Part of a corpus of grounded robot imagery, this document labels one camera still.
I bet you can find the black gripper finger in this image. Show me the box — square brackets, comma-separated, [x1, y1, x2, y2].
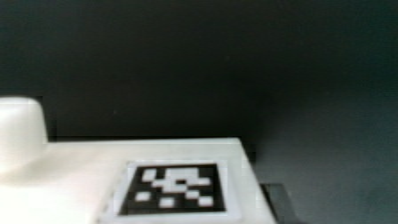
[262, 184, 297, 224]

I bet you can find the white front drawer box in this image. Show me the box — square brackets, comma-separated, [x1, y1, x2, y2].
[0, 97, 278, 224]

